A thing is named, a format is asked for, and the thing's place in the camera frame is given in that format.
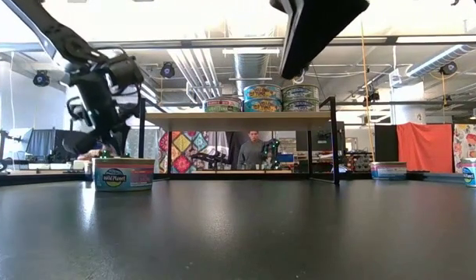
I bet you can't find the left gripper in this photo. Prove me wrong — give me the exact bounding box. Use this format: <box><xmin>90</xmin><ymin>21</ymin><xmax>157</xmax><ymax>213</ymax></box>
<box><xmin>61</xmin><ymin>68</ymin><xmax>131</xmax><ymax>157</ymax></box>

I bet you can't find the teal yellow label tuna can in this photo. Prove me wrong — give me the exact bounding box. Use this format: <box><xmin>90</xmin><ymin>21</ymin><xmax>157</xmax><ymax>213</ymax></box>
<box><xmin>243</xmin><ymin>97</ymin><xmax>282</xmax><ymax>114</ymax></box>
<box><xmin>243</xmin><ymin>83</ymin><xmax>282</xmax><ymax>100</ymax></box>

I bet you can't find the Bumble Bee light tuna can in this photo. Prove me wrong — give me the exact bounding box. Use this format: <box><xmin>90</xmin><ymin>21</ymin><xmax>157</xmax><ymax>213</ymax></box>
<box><xmin>202</xmin><ymin>96</ymin><xmax>243</xmax><ymax>114</ymax></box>

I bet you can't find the black screen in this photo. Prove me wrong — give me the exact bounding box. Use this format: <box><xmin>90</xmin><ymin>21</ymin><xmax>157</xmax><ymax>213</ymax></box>
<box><xmin>53</xmin><ymin>129</ymin><xmax>83</xmax><ymax>160</ymax></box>

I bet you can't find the white ceiling light bar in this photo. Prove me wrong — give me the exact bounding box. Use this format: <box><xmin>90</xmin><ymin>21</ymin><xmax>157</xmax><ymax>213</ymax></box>
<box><xmin>222</xmin><ymin>47</ymin><xmax>281</xmax><ymax>56</ymax></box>

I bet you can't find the grey blue partition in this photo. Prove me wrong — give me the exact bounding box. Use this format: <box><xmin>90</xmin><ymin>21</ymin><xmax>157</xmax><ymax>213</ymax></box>
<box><xmin>26</xmin><ymin>128</ymin><xmax>54</xmax><ymax>159</ymax></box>

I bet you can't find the colourful patchwork quilt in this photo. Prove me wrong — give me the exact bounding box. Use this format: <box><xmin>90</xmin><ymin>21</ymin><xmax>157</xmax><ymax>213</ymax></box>
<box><xmin>158</xmin><ymin>131</ymin><xmax>210</xmax><ymax>174</ymax></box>

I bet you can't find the black hanging ceiling device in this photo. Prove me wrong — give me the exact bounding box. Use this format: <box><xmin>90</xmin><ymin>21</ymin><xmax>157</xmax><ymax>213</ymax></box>
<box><xmin>362</xmin><ymin>89</ymin><xmax>381</xmax><ymax>108</ymax></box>

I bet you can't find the black ceiling spotlight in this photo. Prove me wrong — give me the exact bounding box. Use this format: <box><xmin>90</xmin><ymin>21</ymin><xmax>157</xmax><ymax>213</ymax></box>
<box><xmin>159</xmin><ymin>61</ymin><xmax>176</xmax><ymax>79</ymax></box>
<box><xmin>439</xmin><ymin>61</ymin><xmax>458</xmax><ymax>76</ymax></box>
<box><xmin>32</xmin><ymin>69</ymin><xmax>51</xmax><ymax>87</ymax></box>

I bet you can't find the white column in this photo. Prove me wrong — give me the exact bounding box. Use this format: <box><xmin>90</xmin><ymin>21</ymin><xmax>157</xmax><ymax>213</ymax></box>
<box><xmin>389</xmin><ymin>81</ymin><xmax>428</xmax><ymax>125</ymax></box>

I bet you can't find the white ceiling light strip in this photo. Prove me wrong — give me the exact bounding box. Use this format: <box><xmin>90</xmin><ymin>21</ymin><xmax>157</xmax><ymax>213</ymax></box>
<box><xmin>407</xmin><ymin>43</ymin><xmax>476</xmax><ymax>79</ymax></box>

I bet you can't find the black panel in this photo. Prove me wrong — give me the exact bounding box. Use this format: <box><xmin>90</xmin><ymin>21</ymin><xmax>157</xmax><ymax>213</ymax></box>
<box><xmin>373</xmin><ymin>124</ymin><xmax>398</xmax><ymax>163</ymax></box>

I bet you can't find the person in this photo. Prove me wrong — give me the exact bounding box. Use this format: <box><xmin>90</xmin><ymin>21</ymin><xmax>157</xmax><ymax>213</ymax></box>
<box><xmin>236</xmin><ymin>130</ymin><xmax>267</xmax><ymax>171</ymax></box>

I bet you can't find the orange fabric panel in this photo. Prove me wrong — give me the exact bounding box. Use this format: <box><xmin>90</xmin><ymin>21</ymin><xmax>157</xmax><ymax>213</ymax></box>
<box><xmin>396</xmin><ymin>122</ymin><xmax>453</xmax><ymax>173</ymax></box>

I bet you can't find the colourful floral poster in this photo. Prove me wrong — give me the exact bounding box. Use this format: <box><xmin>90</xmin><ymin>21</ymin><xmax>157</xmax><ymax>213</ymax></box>
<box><xmin>453</xmin><ymin>123</ymin><xmax>476</xmax><ymax>159</ymax></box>

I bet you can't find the silver air duct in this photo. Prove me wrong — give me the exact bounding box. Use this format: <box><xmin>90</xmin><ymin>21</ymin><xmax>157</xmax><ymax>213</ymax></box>
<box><xmin>233</xmin><ymin>52</ymin><xmax>271</xmax><ymax>96</ymax></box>

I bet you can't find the yellow hanging cable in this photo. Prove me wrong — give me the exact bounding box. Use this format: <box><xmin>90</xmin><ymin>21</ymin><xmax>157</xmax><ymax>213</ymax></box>
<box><xmin>360</xmin><ymin>19</ymin><xmax>376</xmax><ymax>163</ymax></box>

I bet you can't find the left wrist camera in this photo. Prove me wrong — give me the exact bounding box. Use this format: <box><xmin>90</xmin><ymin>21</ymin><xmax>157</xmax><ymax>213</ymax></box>
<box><xmin>107</xmin><ymin>54</ymin><xmax>145</xmax><ymax>94</ymax></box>

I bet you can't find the grey overhead frame bar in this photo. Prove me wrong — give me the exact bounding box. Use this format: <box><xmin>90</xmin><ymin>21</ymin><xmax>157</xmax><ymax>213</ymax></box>
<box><xmin>0</xmin><ymin>35</ymin><xmax>476</xmax><ymax>51</ymax></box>

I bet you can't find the wooden shelf black frame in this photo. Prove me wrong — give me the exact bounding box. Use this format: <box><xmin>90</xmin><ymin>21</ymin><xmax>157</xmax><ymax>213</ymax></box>
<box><xmin>138</xmin><ymin>96</ymin><xmax>341</xmax><ymax>186</ymax></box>

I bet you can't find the black aluminium table frame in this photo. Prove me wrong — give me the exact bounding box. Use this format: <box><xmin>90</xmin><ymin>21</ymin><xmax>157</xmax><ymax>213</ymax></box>
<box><xmin>0</xmin><ymin>170</ymin><xmax>464</xmax><ymax>188</ymax></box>

